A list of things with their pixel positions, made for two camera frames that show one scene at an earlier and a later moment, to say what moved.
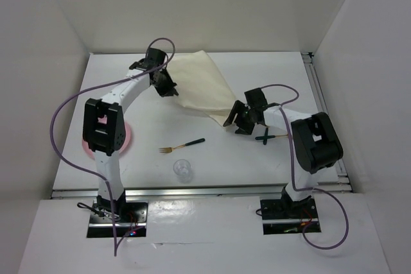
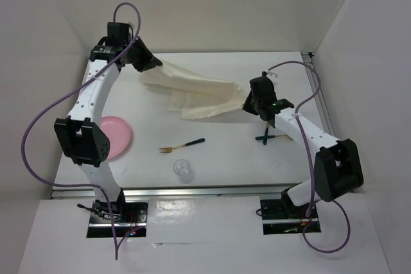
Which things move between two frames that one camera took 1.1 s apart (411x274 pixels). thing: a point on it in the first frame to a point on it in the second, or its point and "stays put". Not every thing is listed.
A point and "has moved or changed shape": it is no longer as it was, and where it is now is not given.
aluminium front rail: (264, 190) stays put
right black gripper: (239, 107) to (248, 107)
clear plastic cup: (182, 168) stays put
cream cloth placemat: (199, 85) has moved or changed shape
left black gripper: (169, 90) to (148, 61)
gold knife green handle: (266, 134) stays put
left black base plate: (129, 216) stays put
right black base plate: (282, 217) stays put
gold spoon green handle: (269, 137) stays put
